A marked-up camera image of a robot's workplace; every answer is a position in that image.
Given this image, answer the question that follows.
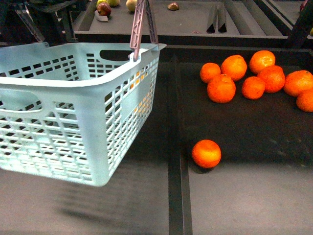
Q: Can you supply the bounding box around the light blue plastic basket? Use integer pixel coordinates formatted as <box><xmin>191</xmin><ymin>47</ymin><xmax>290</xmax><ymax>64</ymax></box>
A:
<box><xmin>0</xmin><ymin>43</ymin><xmax>164</xmax><ymax>187</ymax></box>

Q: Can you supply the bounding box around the red apple top shelf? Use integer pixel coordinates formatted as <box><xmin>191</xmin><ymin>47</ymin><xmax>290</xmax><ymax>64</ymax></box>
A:
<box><xmin>97</xmin><ymin>2</ymin><xmax>112</xmax><ymax>17</ymax></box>

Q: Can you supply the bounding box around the lone orange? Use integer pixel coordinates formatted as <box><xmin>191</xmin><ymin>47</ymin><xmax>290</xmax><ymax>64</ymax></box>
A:
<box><xmin>192</xmin><ymin>140</ymin><xmax>222</xmax><ymax>168</ymax></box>

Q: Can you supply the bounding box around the orange in pile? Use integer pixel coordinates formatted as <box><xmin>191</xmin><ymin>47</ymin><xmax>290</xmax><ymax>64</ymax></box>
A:
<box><xmin>207</xmin><ymin>74</ymin><xmax>236</xmax><ymax>103</ymax></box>

